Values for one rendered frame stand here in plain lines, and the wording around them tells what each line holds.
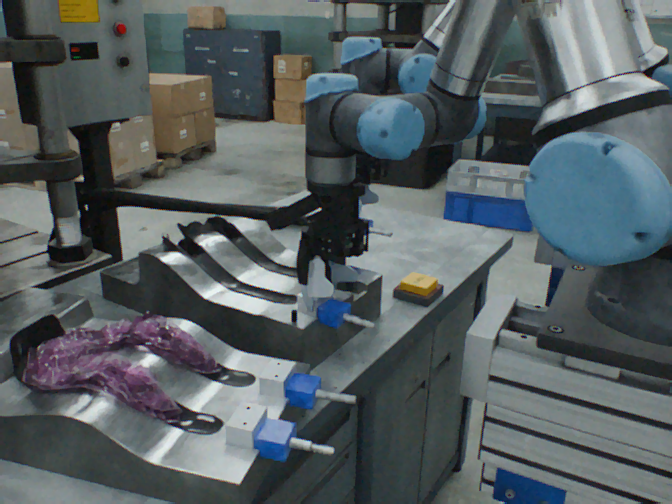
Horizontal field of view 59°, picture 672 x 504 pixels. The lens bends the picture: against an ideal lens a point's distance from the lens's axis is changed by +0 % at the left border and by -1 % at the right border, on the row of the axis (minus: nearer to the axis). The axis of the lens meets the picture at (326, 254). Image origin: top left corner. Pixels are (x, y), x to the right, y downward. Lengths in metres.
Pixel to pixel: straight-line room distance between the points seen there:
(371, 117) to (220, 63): 7.51
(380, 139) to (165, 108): 4.92
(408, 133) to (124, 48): 1.09
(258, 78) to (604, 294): 7.41
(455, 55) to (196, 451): 0.59
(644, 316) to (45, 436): 0.70
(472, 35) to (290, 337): 0.51
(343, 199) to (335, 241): 0.07
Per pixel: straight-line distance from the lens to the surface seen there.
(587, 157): 0.53
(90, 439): 0.80
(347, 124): 0.80
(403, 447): 1.51
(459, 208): 4.26
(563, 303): 0.75
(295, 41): 8.26
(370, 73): 1.16
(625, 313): 0.70
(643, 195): 0.52
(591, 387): 0.74
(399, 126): 0.76
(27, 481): 0.88
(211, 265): 1.14
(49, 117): 1.46
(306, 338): 0.96
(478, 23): 0.82
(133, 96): 1.75
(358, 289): 1.11
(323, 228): 0.89
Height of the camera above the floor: 1.35
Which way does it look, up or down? 22 degrees down
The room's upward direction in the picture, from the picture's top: 1 degrees clockwise
